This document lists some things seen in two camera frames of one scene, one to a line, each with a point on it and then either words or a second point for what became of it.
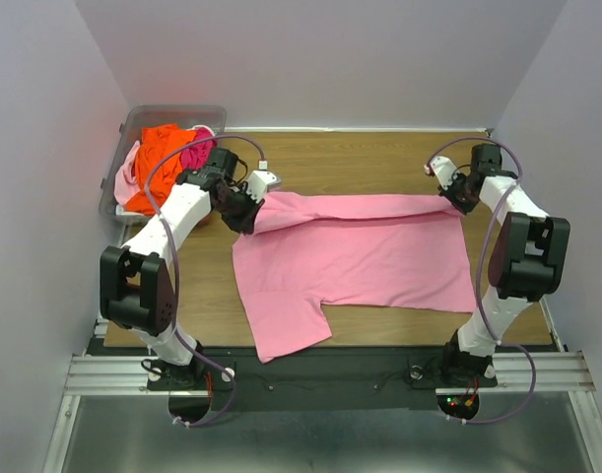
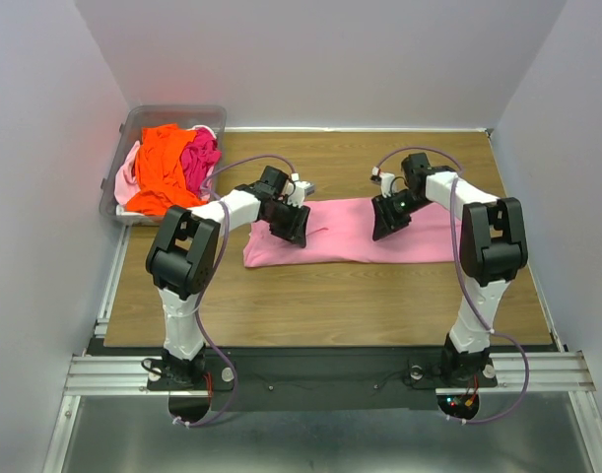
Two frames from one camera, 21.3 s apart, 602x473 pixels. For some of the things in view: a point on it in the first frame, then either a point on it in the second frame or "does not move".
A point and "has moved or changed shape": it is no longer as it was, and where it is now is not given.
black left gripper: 245,224 to 296,232
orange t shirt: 155,143 does not move
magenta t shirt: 197,156 does not move
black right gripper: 463,207 to 385,222
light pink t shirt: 125,185 does not move
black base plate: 330,379 does not move
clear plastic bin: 130,130 does not move
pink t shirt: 400,252 has moved or changed shape
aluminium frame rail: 127,376 does not move
